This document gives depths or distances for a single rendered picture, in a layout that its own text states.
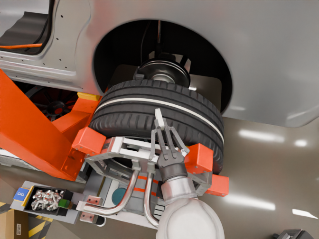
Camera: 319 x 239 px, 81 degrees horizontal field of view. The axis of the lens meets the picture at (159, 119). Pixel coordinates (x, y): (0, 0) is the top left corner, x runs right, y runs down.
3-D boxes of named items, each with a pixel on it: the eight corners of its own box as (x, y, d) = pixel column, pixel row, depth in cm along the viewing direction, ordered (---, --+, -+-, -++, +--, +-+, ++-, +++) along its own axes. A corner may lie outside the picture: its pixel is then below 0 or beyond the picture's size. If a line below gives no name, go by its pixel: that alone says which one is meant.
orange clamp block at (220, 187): (205, 177, 90) (224, 180, 89) (204, 193, 86) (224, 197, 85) (208, 172, 84) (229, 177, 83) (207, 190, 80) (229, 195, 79)
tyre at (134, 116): (128, 48, 66) (90, 118, 118) (104, 100, 54) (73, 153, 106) (255, 124, 88) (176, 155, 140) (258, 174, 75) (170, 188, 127)
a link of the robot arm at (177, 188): (193, 200, 55) (187, 179, 58) (201, 195, 47) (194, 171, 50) (163, 207, 53) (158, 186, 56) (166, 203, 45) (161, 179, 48)
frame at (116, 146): (197, 189, 110) (224, 156, 64) (196, 201, 106) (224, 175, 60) (108, 170, 116) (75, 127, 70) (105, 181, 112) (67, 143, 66)
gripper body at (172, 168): (160, 186, 55) (153, 156, 60) (187, 180, 57) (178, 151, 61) (162, 180, 49) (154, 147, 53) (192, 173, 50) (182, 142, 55)
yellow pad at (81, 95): (105, 87, 139) (103, 82, 134) (98, 101, 131) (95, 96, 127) (87, 83, 140) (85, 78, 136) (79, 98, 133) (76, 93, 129)
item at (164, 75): (187, 98, 129) (190, 61, 103) (186, 107, 125) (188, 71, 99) (143, 94, 135) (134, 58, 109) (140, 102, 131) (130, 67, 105)
